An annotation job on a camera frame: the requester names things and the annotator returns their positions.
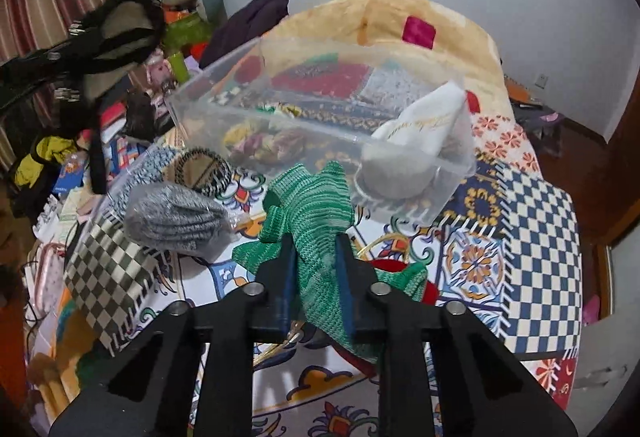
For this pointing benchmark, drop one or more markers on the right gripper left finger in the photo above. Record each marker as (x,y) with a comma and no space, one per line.
(273,312)

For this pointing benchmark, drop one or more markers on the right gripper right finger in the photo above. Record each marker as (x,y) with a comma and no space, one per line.
(361,317)

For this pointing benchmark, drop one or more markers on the red soft cloth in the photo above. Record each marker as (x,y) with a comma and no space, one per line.
(399,289)

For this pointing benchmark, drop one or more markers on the green knitted glove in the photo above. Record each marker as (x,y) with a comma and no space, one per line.
(313,209)

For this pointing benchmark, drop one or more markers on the grey knitted item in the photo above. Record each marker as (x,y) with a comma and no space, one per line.
(169,217)

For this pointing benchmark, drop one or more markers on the checkered black white pouch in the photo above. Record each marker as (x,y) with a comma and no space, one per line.
(110,278)

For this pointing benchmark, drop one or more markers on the green cardboard box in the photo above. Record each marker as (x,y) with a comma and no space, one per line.
(188,31)

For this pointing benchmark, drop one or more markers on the clear plastic storage box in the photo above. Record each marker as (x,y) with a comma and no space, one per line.
(277,102)

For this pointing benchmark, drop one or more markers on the dark purple garment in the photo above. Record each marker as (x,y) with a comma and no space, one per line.
(253,20)

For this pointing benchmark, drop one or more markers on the colourful patterned tablecloth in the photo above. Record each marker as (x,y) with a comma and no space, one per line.
(505,246)

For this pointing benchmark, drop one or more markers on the white embroidered cloth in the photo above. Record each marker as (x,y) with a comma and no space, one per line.
(400,162)

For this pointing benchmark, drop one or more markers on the beige fleece blanket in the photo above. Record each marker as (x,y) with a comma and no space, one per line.
(423,26)

